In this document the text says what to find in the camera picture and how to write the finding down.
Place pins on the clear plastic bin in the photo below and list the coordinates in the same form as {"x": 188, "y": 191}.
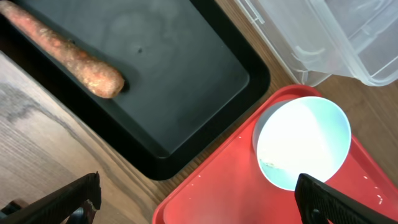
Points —
{"x": 314, "y": 39}

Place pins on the red serving tray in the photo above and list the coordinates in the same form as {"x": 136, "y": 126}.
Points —
{"x": 228, "y": 186}

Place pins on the mint green bowl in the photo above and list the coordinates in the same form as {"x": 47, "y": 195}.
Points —
{"x": 308, "y": 135}

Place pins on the black tray bin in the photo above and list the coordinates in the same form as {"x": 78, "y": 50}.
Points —
{"x": 189, "y": 74}

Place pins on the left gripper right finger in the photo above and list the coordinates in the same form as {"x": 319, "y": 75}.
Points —
{"x": 319, "y": 203}

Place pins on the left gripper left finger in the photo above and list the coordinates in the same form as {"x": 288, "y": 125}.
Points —
{"x": 76, "y": 202}

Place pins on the orange carrot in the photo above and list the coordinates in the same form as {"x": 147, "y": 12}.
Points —
{"x": 99, "y": 77}

